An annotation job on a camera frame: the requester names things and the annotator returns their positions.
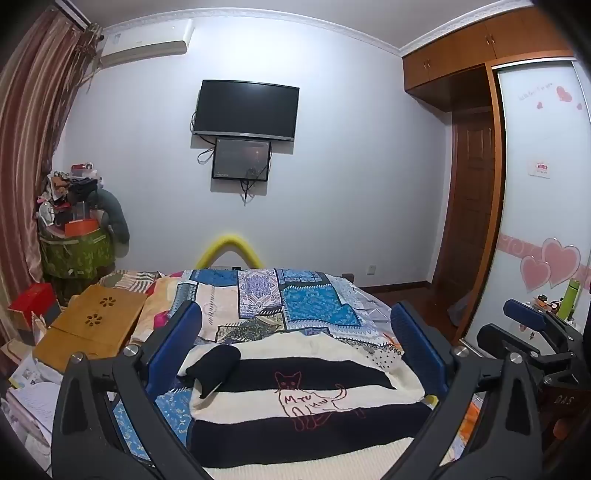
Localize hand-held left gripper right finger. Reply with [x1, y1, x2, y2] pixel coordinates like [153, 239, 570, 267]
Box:
[383, 301, 550, 480]

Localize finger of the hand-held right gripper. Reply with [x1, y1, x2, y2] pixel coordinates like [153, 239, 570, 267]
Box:
[476, 324, 555, 370]
[502, 298, 561, 343]

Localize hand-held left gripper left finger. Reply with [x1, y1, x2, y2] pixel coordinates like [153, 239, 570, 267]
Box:
[51, 300, 218, 480]

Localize black and white striped sweater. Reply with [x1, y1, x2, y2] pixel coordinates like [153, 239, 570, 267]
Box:
[178, 332, 444, 480]

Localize peach fleece blanket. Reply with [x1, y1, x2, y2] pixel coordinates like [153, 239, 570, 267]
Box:
[130, 274, 185, 346]

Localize green bottle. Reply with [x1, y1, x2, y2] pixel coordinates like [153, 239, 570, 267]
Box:
[556, 278, 581, 322]

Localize grey checked bed sheet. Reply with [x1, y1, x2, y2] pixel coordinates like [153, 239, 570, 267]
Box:
[344, 276, 403, 334]

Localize striped cloth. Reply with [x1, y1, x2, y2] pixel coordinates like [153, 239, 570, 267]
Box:
[99, 269, 162, 293]

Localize wooden lap table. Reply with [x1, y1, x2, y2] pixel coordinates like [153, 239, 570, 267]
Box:
[32, 284, 148, 376]

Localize yellow foam tube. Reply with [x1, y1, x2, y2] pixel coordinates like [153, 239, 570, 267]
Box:
[196, 233, 264, 270]

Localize blue patchwork bed sheet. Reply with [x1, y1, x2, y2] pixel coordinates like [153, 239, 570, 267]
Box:
[113, 268, 407, 462]

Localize brown wooden door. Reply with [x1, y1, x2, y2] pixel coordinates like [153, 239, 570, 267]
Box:
[429, 105, 503, 298]

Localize green cloth-covered stand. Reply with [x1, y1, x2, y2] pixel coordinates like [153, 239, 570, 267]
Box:
[39, 225, 116, 280]

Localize orange box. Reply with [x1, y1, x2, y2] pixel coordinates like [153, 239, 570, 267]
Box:
[64, 219, 100, 237]

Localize red box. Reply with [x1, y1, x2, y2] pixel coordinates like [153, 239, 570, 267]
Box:
[7, 282, 62, 331]

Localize pile of papers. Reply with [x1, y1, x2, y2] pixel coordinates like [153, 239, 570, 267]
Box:
[0, 340, 66, 464]

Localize pile of assorted clutter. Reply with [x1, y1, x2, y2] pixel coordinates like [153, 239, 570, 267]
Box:
[36, 161, 110, 238]

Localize striped brown curtain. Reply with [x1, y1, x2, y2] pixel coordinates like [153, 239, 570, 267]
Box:
[0, 7, 101, 320]

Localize wooden overhead cabinets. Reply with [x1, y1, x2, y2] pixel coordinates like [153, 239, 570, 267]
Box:
[401, 0, 579, 112]

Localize white air conditioner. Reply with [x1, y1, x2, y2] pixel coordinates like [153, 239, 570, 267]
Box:
[99, 18, 195, 68]

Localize small black wall monitor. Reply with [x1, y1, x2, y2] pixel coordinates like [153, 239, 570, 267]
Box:
[211, 137, 272, 182]

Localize black wall television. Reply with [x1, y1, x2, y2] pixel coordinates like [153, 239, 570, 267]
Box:
[193, 79, 300, 142]

